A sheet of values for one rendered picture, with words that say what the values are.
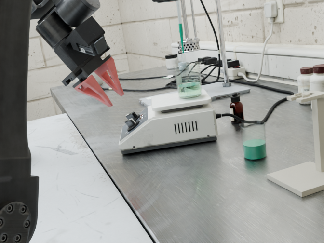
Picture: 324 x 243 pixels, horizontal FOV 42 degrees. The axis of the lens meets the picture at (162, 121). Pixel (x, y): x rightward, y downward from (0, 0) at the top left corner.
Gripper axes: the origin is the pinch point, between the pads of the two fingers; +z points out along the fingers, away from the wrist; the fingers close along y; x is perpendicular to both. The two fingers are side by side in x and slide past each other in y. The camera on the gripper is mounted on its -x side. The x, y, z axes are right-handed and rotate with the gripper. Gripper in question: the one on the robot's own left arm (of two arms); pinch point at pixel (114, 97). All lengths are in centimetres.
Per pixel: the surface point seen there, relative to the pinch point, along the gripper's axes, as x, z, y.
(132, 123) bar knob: 0.0, 6.2, -0.7
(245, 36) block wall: 36, 20, 73
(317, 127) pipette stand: -35.5, 19.2, 4.4
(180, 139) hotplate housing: -5.1, 14.6, 2.5
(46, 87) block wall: 229, -17, 71
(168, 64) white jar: 90, 15, 74
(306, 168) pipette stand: -31.1, 24.3, 1.6
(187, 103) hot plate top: -8.0, 9.9, 7.3
